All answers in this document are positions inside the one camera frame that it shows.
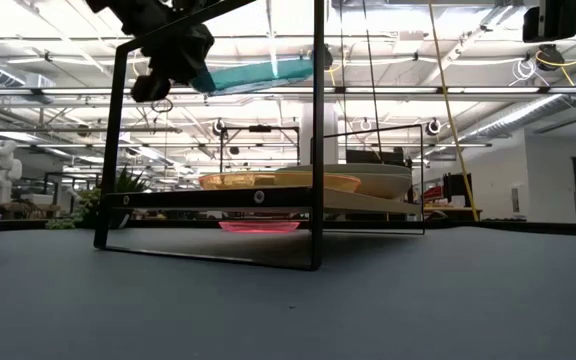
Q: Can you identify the artificial green plant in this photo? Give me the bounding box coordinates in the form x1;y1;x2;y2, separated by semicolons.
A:
46;166;152;231

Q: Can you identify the beige plate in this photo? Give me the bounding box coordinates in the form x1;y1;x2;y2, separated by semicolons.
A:
323;172;413;201

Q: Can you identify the yellow cable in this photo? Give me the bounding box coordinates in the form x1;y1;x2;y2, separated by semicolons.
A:
426;0;480;222

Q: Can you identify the white humanoid robot figure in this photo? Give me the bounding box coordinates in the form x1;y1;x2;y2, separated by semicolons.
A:
0;138;24;204

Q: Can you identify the black monitor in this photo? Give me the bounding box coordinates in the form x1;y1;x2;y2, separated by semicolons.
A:
441;172;474;207

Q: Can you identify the orange transparent plate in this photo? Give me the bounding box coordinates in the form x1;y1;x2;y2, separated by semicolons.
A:
202;175;361;194

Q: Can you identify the cyan transparent plate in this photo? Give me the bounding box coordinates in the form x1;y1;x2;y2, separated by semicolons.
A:
190;56;315;97

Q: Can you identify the black cable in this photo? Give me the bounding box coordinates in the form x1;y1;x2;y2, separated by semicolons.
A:
361;0;385;164

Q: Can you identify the black metal table frame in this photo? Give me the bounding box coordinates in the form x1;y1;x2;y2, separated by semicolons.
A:
0;218;576;239

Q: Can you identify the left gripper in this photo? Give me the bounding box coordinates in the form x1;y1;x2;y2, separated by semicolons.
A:
86;0;216;95

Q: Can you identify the blue grey table mat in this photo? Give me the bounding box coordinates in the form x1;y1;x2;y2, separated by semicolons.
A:
0;224;576;360

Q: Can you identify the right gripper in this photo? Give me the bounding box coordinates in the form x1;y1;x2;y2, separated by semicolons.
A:
521;0;576;44

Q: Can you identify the wooden cutting board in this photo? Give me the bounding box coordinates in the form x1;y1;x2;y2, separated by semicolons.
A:
92;0;426;272

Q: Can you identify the black metal rig frame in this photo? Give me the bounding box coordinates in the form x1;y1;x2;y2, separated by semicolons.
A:
219;123;302;174

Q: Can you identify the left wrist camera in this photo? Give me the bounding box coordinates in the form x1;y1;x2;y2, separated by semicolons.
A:
130;73;173;104

